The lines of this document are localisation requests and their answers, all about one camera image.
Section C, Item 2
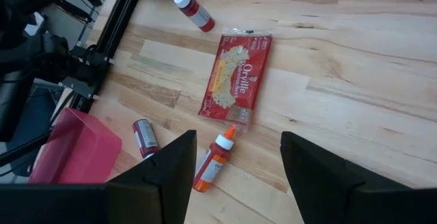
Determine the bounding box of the small red squeeze bottle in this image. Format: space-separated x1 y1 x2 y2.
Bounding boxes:
168 0 216 33

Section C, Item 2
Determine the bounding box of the dark red bottle grey label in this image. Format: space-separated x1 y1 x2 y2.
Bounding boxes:
132 117 160 160

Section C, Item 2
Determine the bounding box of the red microwave popcorn packet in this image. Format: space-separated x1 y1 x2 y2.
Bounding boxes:
197 27 274 134

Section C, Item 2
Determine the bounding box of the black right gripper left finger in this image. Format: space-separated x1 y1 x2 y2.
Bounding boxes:
105 129 198 224

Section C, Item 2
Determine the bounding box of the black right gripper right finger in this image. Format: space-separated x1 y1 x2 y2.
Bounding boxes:
279 130 411 224

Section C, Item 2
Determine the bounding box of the orange squeeze bottle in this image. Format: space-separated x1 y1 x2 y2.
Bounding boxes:
192 124 238 193

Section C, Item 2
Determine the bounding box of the translucent pink plastic bin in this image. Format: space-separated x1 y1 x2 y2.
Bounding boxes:
28 107 124 185

